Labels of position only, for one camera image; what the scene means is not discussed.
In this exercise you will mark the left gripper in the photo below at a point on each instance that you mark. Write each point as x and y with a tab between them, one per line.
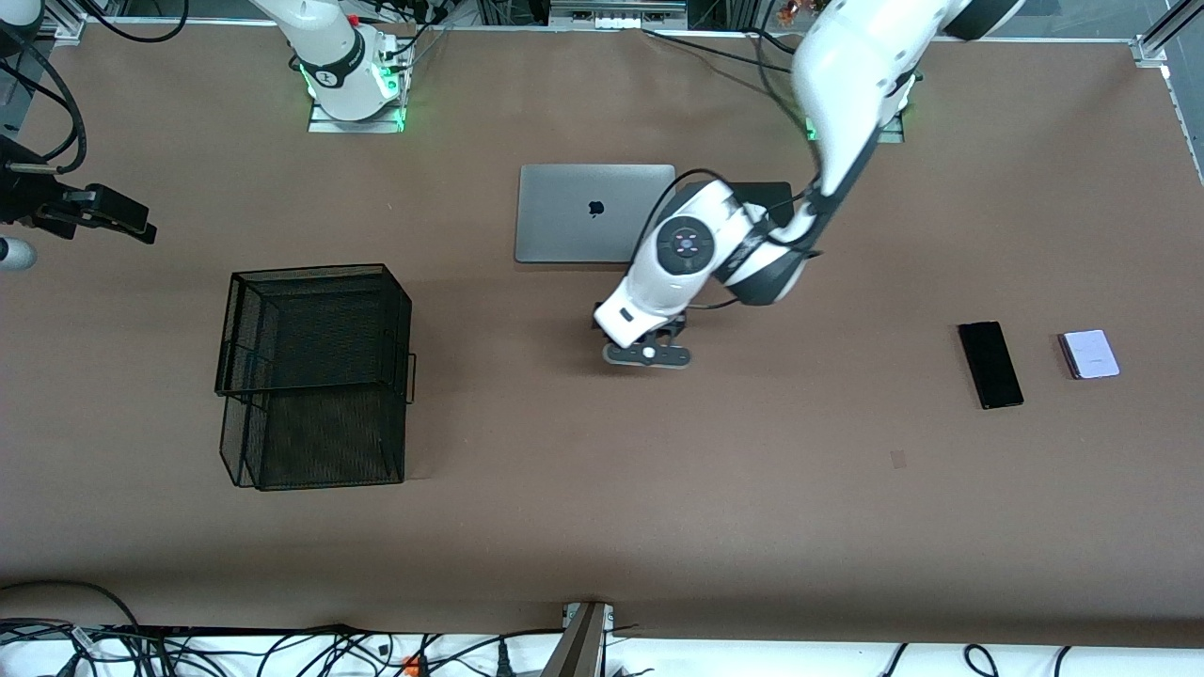
676	325

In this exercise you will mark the black slab smartphone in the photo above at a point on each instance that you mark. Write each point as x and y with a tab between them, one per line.
990	365

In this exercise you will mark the lilac flip phone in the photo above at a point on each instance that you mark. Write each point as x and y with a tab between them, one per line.
1091	354

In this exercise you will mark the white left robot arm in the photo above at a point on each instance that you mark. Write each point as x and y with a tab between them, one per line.
847	75

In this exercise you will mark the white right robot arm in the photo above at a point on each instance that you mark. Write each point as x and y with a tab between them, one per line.
339	66

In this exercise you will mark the silver closed laptop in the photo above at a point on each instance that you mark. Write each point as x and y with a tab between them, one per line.
574	230

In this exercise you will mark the black mouse pad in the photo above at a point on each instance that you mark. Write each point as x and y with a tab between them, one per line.
771	193

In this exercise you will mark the grey socket box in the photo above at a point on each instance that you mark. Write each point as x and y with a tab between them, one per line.
616	9

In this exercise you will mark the black power strip bar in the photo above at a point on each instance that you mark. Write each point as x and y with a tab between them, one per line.
235	629

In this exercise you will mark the aluminium frame profile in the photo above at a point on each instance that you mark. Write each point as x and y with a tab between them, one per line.
66	28
1180	94

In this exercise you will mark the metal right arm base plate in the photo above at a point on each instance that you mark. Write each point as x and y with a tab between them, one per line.
324	125

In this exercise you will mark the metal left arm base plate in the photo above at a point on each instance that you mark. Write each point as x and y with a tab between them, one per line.
892	136

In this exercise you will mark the aluminium camera post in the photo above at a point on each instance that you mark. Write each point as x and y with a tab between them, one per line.
578	649

